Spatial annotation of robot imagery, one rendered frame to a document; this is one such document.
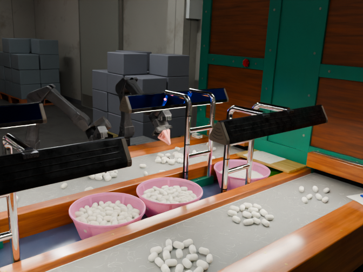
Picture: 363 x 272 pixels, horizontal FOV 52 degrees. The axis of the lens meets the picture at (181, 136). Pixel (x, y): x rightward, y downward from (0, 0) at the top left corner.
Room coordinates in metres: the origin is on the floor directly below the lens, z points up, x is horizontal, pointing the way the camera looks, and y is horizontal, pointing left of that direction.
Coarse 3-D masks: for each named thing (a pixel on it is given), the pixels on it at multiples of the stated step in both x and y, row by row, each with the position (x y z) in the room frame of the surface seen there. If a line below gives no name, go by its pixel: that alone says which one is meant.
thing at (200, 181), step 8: (176, 96) 1.66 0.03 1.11; (184, 96) 1.62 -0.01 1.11; (208, 96) 1.72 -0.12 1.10; (192, 128) 1.62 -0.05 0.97; (200, 128) 1.65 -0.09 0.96; (208, 128) 1.68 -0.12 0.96; (184, 136) 1.60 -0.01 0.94; (184, 144) 1.60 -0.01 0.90; (208, 144) 1.71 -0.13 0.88; (184, 152) 1.60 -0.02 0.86; (200, 152) 1.66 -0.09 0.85; (208, 152) 1.69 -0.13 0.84; (184, 160) 1.60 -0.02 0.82; (208, 160) 1.70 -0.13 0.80; (184, 168) 1.60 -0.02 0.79; (208, 168) 1.70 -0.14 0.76; (184, 176) 1.60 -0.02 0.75; (208, 176) 1.70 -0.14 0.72; (200, 184) 1.65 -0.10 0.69; (208, 184) 1.69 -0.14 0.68
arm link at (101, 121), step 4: (80, 120) 1.78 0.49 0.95; (96, 120) 1.82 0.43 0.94; (100, 120) 1.81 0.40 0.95; (104, 120) 1.81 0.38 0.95; (80, 124) 1.78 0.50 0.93; (84, 124) 1.78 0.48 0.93; (92, 124) 1.80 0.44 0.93; (96, 124) 1.81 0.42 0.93; (100, 124) 1.80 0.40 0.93; (104, 124) 1.80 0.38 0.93; (108, 124) 1.81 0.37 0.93; (84, 128) 1.78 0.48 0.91; (108, 128) 1.81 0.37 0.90
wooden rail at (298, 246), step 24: (336, 216) 1.23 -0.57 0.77; (360, 216) 1.23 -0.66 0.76; (288, 240) 1.05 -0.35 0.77; (312, 240) 1.05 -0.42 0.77; (336, 240) 1.06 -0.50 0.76; (360, 240) 1.18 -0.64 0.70; (240, 264) 0.91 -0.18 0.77; (264, 264) 0.91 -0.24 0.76; (288, 264) 0.92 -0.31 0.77; (312, 264) 0.97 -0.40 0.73; (336, 264) 1.07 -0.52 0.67; (360, 264) 1.21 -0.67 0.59
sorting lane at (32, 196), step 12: (204, 144) 2.17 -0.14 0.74; (216, 144) 2.18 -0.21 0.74; (144, 156) 1.90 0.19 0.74; (156, 156) 1.90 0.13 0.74; (204, 156) 1.94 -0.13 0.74; (216, 156) 1.95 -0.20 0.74; (132, 168) 1.70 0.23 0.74; (144, 168) 1.70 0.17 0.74; (156, 168) 1.71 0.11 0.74; (168, 168) 1.72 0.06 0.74; (72, 180) 1.52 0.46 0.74; (84, 180) 1.52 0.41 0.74; (96, 180) 1.53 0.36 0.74; (120, 180) 1.54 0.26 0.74; (24, 192) 1.37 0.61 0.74; (36, 192) 1.38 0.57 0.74; (48, 192) 1.38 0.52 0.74; (60, 192) 1.39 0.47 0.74; (72, 192) 1.39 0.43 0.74; (0, 204) 1.26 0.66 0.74; (24, 204) 1.27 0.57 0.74
